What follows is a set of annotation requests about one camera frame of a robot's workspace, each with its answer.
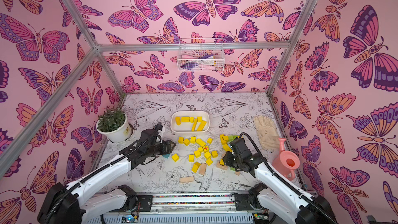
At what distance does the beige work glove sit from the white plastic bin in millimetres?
333

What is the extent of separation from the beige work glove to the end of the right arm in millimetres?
327

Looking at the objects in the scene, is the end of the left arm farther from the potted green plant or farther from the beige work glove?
the beige work glove

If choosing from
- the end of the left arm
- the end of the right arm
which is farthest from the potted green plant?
the end of the right arm

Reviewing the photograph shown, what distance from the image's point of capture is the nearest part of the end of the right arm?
0.58 metres
